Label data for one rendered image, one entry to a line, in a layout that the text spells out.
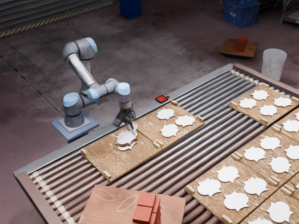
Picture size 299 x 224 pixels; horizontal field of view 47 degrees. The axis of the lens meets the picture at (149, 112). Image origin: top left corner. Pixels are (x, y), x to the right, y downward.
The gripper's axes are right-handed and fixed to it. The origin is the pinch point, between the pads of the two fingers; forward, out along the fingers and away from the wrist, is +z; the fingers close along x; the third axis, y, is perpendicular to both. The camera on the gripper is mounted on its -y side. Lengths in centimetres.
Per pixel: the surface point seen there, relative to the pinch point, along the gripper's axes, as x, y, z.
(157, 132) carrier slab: -10.6, 20.5, 9.2
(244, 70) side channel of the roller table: -26, 130, 8
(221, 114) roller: -37, 67, 11
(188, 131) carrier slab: -28.0, 33.4, 9.2
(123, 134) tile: 3.2, 1.0, 4.5
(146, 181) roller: -30.5, -18.7, 10.9
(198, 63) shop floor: 98, 273, 103
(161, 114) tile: -2.1, 37.6, 8.0
